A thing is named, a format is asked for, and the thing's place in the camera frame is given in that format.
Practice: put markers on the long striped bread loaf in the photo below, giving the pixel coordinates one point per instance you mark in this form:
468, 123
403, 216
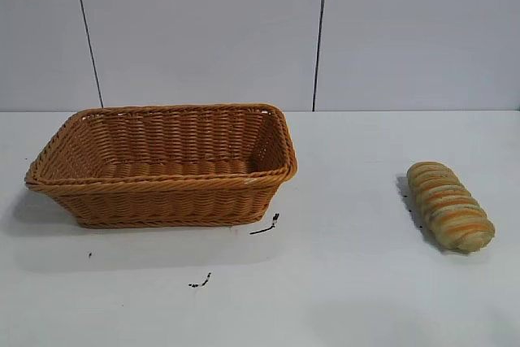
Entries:
447, 206

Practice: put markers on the brown woven wicker basket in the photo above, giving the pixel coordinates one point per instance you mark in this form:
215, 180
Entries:
162, 200

